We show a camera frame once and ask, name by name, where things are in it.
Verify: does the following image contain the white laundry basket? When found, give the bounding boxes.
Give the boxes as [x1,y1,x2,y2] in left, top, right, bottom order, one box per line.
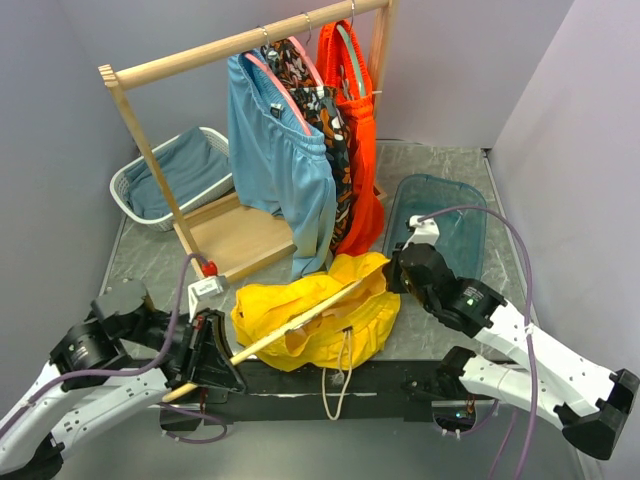
[109,126,235,232]

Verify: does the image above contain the grey green hanger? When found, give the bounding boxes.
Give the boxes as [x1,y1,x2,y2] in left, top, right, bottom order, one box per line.
[335,0,369,100]

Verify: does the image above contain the floral patterned shorts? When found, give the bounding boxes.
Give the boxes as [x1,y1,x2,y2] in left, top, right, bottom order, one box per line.
[260,37,353,253]

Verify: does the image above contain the wooden clothes rack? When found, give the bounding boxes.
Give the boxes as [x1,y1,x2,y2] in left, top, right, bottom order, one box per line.
[99,1,397,283]

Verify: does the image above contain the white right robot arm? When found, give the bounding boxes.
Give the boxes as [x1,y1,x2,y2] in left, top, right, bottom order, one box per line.
[384,243,639,460]

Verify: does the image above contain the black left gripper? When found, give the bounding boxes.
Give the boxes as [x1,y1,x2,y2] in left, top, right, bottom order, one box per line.
[119,305,249,392]

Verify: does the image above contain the orange shorts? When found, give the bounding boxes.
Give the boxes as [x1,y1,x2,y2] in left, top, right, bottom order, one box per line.
[316,20,384,256]

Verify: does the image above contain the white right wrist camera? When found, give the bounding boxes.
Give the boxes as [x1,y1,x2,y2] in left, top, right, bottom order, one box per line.
[402,215,440,249]

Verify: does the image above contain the yellow shorts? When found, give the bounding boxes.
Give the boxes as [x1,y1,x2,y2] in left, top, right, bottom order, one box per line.
[231,252,401,372]

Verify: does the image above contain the teal plastic tray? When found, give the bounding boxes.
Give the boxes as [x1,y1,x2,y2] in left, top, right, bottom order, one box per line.
[382,174,487,279]

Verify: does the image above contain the yellow wooden hanger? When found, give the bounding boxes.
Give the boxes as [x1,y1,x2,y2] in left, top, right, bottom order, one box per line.
[161,279,363,403]

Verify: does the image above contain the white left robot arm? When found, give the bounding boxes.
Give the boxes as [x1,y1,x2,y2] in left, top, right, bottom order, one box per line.
[1,277,246,479]

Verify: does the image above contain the blue cloth in basket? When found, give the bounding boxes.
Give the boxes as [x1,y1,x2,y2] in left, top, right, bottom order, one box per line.
[122,127,233,221]

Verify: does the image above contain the pink hanger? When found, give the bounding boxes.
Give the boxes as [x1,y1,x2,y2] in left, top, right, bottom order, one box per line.
[243,36,325,136]

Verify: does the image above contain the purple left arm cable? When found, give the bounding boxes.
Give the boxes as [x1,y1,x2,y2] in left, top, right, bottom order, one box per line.
[0,252,228,444]

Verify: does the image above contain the light blue shorts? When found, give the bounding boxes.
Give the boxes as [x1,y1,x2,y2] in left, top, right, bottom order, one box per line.
[227,54,337,279]

